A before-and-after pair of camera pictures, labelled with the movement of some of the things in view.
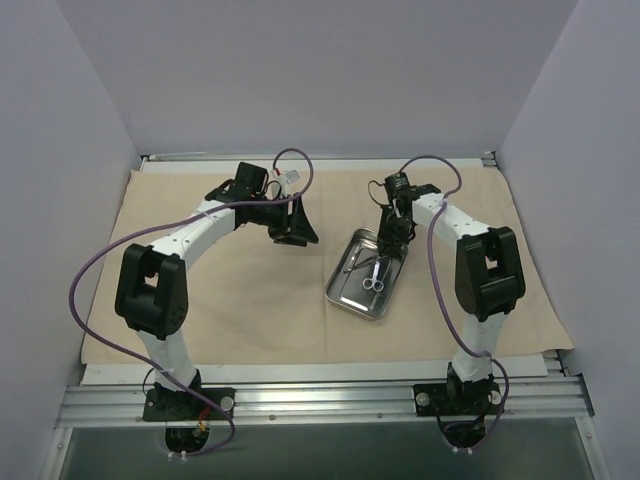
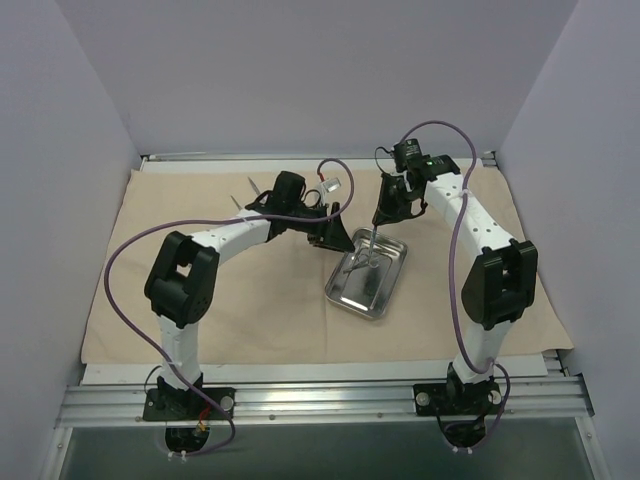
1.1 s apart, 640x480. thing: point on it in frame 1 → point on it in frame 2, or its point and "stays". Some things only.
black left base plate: x=175 y=405 stays
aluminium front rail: x=327 y=401 stays
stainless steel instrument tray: x=365 y=281 stays
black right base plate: x=457 y=399 stays
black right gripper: x=392 y=239 → x=392 y=201
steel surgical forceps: x=374 y=283 → x=371 y=264
